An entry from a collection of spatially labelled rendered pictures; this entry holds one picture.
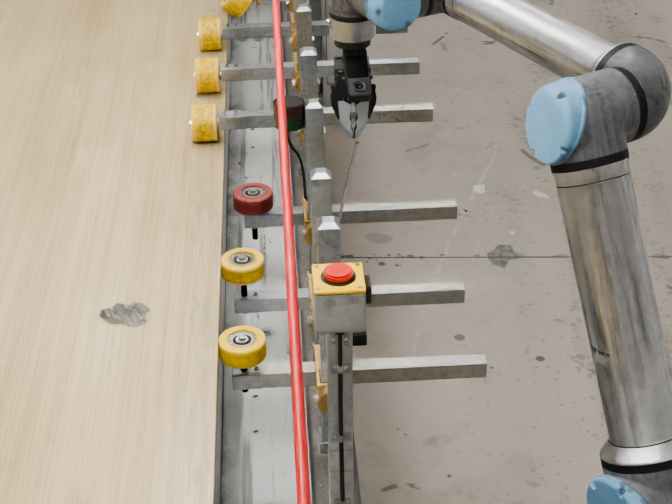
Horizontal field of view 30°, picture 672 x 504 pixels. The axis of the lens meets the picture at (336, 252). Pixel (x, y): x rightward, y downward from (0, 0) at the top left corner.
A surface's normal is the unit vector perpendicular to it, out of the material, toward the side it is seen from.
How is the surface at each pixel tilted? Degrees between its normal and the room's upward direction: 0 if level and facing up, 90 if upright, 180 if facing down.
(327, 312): 90
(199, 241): 0
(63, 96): 0
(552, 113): 83
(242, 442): 0
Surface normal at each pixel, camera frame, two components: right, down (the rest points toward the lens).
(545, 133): -0.90, 0.14
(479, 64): -0.01, -0.84
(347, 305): 0.06, 0.53
